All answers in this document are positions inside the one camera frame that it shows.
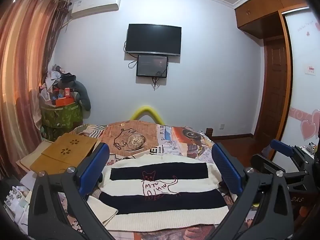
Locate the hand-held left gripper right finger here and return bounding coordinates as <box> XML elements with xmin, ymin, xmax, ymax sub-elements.
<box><xmin>209</xmin><ymin>142</ymin><xmax>294</xmax><ymax>240</ymax></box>

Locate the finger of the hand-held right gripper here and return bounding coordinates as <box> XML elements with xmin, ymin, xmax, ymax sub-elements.
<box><xmin>271</xmin><ymin>139</ymin><xmax>308</xmax><ymax>165</ymax></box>
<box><xmin>251</xmin><ymin>153</ymin><xmax>278</xmax><ymax>175</ymax></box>

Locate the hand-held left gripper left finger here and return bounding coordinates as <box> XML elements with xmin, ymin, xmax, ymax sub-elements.
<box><xmin>27</xmin><ymin>142</ymin><xmax>118</xmax><ymax>240</ymax></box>

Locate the black and white striped sweater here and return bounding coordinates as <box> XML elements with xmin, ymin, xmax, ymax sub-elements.
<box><xmin>86</xmin><ymin>154</ymin><xmax>238</xmax><ymax>232</ymax></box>

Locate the wooden lap desk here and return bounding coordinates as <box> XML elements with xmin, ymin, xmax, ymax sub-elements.
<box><xmin>30</xmin><ymin>132</ymin><xmax>105</xmax><ymax>174</ymax></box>

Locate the printed blanket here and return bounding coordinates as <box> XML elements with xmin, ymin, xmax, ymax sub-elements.
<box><xmin>21</xmin><ymin>121</ymin><xmax>253</xmax><ymax>240</ymax></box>

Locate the green storage bag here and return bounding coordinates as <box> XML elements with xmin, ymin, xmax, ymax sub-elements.
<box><xmin>41</xmin><ymin>102</ymin><xmax>84</xmax><ymax>142</ymax></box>

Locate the white heart-print wardrobe door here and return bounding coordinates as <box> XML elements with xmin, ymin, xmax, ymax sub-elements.
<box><xmin>271</xmin><ymin>6</ymin><xmax>320</xmax><ymax>160</ymax></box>

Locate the orange box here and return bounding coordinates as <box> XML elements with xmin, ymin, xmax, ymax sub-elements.
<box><xmin>55</xmin><ymin>97</ymin><xmax>75</xmax><ymax>107</ymax></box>

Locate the grey jacket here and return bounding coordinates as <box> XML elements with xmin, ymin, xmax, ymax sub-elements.
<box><xmin>72</xmin><ymin>81</ymin><xmax>92</xmax><ymax>112</ymax></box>

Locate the yellow foam tube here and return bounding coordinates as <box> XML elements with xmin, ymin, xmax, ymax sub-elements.
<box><xmin>132</xmin><ymin>105</ymin><xmax>164</xmax><ymax>125</ymax></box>

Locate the pile of papers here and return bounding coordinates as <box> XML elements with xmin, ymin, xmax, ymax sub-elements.
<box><xmin>2</xmin><ymin>185</ymin><xmax>33</xmax><ymax>233</ymax></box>

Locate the pile of clutter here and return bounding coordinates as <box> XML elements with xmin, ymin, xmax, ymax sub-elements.
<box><xmin>39</xmin><ymin>64</ymin><xmax>78</xmax><ymax>105</ymax></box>

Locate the striped brown curtain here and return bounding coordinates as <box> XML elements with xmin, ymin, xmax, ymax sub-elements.
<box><xmin>0</xmin><ymin>0</ymin><xmax>72</xmax><ymax>178</ymax></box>

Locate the wooden overhead cabinet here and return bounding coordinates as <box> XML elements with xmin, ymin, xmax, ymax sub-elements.
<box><xmin>234</xmin><ymin>0</ymin><xmax>315</xmax><ymax>39</ymax></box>

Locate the white air conditioner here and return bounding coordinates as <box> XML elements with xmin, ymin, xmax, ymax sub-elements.
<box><xmin>71</xmin><ymin>0</ymin><xmax>122</xmax><ymax>19</ymax></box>

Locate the black monitor cable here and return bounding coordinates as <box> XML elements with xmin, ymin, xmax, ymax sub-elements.
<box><xmin>150</xmin><ymin>76</ymin><xmax>161</xmax><ymax>90</ymax></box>

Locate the small wall monitor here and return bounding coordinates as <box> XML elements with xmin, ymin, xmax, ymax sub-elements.
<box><xmin>136</xmin><ymin>54</ymin><xmax>168</xmax><ymax>78</ymax></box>

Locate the black wall television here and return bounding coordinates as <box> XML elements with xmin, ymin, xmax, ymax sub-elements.
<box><xmin>126</xmin><ymin>24</ymin><xmax>182</xmax><ymax>57</ymax></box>

